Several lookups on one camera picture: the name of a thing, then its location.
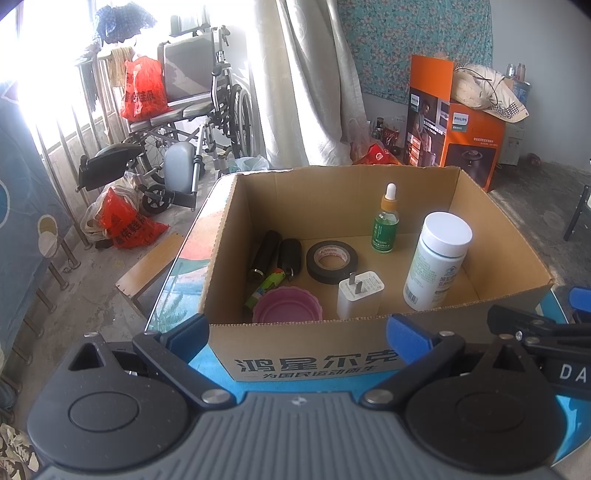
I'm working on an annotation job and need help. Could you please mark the orange appliance carton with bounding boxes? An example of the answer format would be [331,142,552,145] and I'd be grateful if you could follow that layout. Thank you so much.
[404,54,506,193]

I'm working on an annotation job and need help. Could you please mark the pink plastic lid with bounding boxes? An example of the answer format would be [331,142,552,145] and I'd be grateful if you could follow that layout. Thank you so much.
[252,286,322,323]

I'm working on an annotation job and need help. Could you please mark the blue checked hanging garment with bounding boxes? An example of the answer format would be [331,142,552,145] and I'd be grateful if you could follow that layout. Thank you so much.
[95,2,158,44]

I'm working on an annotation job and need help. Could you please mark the white supplement bottle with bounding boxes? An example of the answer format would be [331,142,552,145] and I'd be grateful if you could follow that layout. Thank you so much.
[403,211,474,312]

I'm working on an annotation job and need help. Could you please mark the yellowish hanging towel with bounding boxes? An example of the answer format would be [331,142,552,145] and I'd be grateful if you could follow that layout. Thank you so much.
[108,46,136,88]

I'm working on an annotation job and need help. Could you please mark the white plastic bag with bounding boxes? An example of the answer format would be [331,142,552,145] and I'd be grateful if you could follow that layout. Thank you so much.
[81,180,139,245]

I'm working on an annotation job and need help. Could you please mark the person's camouflage trouser leg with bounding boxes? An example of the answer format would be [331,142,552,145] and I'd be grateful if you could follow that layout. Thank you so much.
[0,422,41,480]

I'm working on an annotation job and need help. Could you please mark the bed with white mattress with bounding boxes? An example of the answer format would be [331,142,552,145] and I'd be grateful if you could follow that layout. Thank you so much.
[563,185,591,243]

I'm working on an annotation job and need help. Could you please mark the metal window railing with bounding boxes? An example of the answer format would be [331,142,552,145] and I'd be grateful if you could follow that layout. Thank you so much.
[28,60,121,278]

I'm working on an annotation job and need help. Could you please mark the brown cardboard box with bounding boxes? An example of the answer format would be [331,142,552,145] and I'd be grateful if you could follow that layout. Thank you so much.
[198,166,555,384]

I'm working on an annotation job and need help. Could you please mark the black flashlight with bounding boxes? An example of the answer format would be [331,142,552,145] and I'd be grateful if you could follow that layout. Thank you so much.
[248,231,282,280]

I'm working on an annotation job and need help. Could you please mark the wheelchair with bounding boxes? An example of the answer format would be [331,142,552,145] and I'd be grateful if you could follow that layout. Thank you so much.
[76,14,257,215]

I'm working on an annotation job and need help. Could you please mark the green glass dropper bottle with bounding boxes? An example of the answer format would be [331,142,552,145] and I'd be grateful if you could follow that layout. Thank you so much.
[372,183,399,253]

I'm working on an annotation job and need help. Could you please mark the wooden bench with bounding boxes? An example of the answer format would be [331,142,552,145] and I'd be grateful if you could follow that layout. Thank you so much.
[115,233,185,315]

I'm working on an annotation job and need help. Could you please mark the white wall charger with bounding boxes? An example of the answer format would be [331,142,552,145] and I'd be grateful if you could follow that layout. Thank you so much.
[336,271,385,320]

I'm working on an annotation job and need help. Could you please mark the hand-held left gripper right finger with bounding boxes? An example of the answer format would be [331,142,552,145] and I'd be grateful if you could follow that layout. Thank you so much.
[362,314,539,409]

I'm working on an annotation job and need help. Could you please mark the white curtain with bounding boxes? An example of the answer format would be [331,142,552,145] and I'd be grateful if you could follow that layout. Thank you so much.
[252,0,370,171]

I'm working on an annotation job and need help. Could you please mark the blue printed sheet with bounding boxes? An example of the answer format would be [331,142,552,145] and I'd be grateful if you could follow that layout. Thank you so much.
[0,83,75,361]

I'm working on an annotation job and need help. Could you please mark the teal floral wall cloth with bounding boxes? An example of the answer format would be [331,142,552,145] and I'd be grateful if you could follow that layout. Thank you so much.
[337,0,495,112]

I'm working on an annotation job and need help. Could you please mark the red snack bag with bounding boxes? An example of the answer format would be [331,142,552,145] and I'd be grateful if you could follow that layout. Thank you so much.
[353,143,402,167]

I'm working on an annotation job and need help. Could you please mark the black key fob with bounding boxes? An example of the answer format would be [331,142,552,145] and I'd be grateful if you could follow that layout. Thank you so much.
[276,239,303,280]

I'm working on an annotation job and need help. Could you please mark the black tape roll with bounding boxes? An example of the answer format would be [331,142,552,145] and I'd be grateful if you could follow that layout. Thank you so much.
[306,240,360,284]

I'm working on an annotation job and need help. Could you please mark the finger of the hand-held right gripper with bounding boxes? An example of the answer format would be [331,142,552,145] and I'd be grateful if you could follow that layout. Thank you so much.
[488,304,591,357]
[568,286,591,326]

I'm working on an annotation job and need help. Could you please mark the green lighter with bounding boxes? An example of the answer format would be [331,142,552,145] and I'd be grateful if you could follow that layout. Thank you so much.
[245,268,286,310]

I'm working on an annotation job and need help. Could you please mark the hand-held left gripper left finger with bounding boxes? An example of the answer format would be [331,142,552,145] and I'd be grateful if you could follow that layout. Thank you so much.
[68,314,234,409]

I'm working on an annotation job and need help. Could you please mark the red plastic bag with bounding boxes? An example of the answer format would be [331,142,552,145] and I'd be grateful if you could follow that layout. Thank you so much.
[120,55,169,123]
[95,187,169,250]

